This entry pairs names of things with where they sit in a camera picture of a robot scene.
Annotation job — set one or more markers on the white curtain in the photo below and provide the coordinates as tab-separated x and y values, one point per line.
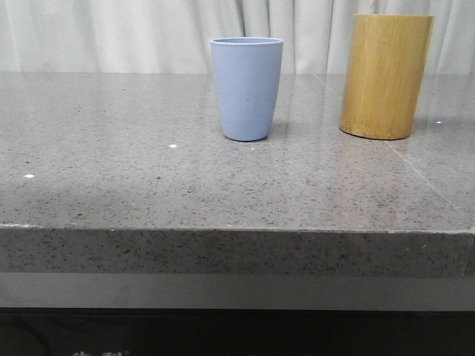
174	36

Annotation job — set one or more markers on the blue plastic cup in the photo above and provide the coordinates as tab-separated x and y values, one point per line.
246	72

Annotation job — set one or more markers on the bamboo cylinder holder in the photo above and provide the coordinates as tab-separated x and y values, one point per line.
384	76

